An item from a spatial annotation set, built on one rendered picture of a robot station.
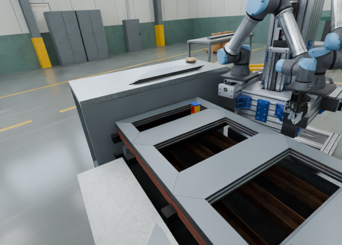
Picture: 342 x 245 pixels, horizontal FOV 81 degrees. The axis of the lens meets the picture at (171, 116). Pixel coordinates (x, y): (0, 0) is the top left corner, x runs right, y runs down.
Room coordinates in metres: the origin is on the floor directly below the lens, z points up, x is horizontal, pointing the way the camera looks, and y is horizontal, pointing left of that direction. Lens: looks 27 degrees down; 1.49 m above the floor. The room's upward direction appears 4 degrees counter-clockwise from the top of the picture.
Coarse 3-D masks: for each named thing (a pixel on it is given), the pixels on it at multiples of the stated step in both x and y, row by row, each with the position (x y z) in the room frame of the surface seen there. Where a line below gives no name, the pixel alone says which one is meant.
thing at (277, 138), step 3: (267, 135) 0.94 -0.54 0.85; (270, 135) 0.94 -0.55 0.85; (273, 135) 0.94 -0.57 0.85; (276, 135) 0.93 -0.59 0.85; (273, 138) 0.91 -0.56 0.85; (276, 138) 0.90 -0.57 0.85; (279, 138) 0.90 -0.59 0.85; (282, 138) 0.90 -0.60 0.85; (285, 138) 0.90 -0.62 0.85; (279, 141) 0.87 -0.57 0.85; (282, 141) 0.87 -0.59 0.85; (285, 141) 0.87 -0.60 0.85; (285, 144) 0.84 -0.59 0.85; (288, 144) 0.84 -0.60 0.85
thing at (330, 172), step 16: (176, 112) 1.38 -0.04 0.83; (208, 128) 1.11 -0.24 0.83; (240, 128) 1.08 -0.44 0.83; (160, 144) 0.95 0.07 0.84; (144, 160) 0.82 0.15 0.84; (272, 160) 0.75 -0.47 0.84; (304, 160) 0.74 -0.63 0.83; (256, 176) 0.67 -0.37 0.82; (336, 176) 0.63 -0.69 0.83; (224, 192) 0.58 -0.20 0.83; (336, 192) 0.55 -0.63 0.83; (320, 208) 0.47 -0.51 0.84; (192, 224) 0.46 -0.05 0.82; (304, 224) 0.42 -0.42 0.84; (208, 240) 0.39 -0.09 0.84
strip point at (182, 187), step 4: (180, 176) 0.67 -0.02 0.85; (176, 180) 0.65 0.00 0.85; (180, 180) 0.64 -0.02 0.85; (184, 180) 0.64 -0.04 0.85; (176, 184) 0.63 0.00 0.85; (180, 184) 0.62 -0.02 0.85; (184, 184) 0.62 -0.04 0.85; (188, 184) 0.62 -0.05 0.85; (176, 188) 0.60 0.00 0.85; (180, 188) 0.60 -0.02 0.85; (184, 188) 0.60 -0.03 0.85; (188, 188) 0.60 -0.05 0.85; (192, 188) 0.60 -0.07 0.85; (176, 192) 0.58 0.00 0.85; (180, 192) 0.58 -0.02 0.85; (184, 192) 0.58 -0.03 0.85; (188, 192) 0.58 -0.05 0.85; (192, 192) 0.58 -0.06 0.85; (196, 192) 0.57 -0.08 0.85; (184, 196) 0.56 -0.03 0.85; (188, 196) 0.56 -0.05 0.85; (192, 196) 0.56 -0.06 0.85; (196, 196) 0.55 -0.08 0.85; (200, 196) 0.55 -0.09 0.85
